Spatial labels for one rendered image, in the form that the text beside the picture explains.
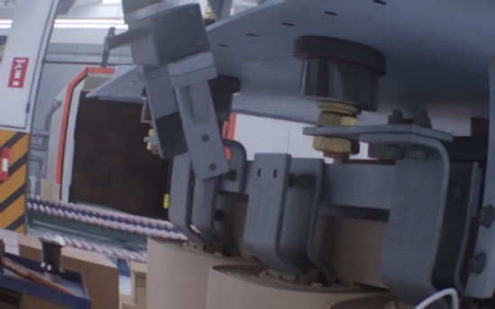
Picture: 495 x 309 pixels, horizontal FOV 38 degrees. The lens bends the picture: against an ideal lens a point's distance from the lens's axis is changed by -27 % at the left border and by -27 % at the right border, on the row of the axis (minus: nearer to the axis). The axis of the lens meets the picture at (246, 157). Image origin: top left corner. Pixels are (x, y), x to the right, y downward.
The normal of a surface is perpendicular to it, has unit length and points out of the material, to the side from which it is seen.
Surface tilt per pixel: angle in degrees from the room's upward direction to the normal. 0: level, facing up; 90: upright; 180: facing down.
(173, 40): 96
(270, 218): 90
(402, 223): 90
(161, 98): 96
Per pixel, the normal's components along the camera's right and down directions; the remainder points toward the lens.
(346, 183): -0.95, -0.12
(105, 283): 0.31, 0.01
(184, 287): -0.66, -0.10
